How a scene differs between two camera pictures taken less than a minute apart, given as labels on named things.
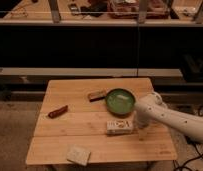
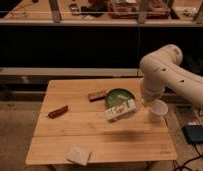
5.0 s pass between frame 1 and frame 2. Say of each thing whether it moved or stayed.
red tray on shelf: stayed
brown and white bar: stayed
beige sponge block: stayed
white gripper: moved
